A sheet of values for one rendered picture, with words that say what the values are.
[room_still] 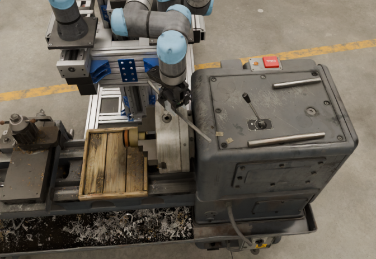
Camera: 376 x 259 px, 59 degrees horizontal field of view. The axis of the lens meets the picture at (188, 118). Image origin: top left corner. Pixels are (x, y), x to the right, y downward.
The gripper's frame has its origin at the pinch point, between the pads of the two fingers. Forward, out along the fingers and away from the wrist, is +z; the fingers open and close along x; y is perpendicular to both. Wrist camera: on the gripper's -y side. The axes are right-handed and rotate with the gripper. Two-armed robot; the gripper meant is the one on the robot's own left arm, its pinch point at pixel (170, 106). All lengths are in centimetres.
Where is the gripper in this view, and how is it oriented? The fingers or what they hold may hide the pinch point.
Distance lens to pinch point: 116.6
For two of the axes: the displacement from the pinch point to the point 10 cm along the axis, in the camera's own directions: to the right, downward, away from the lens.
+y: 6.3, 6.8, -3.7
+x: 7.8, -5.5, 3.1
